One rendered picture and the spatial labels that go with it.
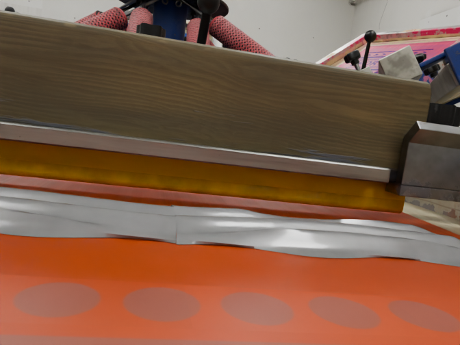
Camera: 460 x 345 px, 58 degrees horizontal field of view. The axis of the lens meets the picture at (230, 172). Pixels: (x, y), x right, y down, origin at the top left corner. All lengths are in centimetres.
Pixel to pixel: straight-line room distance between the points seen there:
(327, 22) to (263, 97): 463
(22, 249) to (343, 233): 15
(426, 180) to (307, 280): 18
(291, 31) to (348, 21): 65
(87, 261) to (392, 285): 12
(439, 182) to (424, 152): 3
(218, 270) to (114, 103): 15
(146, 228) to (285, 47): 452
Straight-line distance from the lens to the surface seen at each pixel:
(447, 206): 43
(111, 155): 29
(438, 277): 21
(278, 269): 17
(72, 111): 28
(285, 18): 475
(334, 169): 29
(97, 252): 17
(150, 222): 20
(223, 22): 101
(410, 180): 32
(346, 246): 22
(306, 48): 477
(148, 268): 16
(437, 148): 33
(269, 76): 29
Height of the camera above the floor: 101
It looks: 6 degrees down
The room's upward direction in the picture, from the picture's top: 8 degrees clockwise
